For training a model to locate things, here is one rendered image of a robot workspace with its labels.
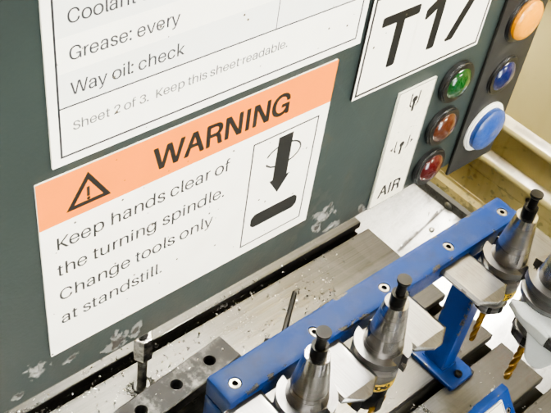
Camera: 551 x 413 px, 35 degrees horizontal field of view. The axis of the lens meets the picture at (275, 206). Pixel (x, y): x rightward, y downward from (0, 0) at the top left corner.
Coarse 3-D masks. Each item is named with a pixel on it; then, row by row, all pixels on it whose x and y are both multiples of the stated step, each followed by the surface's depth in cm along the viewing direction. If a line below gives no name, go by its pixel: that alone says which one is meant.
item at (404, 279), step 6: (402, 276) 85; (408, 276) 86; (402, 282) 85; (408, 282) 85; (396, 288) 86; (402, 288) 85; (390, 294) 87; (396, 294) 86; (402, 294) 86; (390, 300) 87; (396, 300) 86; (402, 300) 86; (396, 306) 87; (402, 306) 87
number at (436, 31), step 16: (432, 0) 42; (448, 0) 43; (464, 0) 44; (480, 0) 45; (432, 16) 43; (448, 16) 44; (464, 16) 45; (416, 32) 43; (432, 32) 44; (448, 32) 45; (464, 32) 46; (416, 48) 44; (432, 48) 45
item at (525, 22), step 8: (536, 0) 49; (528, 8) 48; (536, 8) 49; (520, 16) 48; (528, 16) 49; (536, 16) 49; (520, 24) 49; (528, 24) 49; (536, 24) 50; (512, 32) 49; (520, 32) 49; (528, 32) 50
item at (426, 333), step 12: (408, 300) 98; (408, 312) 97; (420, 312) 97; (408, 324) 96; (420, 324) 96; (432, 324) 96; (420, 336) 95; (432, 336) 95; (420, 348) 94; (432, 348) 94
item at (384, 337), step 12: (384, 300) 88; (384, 312) 88; (396, 312) 87; (372, 324) 90; (384, 324) 88; (396, 324) 88; (372, 336) 90; (384, 336) 89; (396, 336) 89; (372, 348) 90; (384, 348) 90; (396, 348) 90
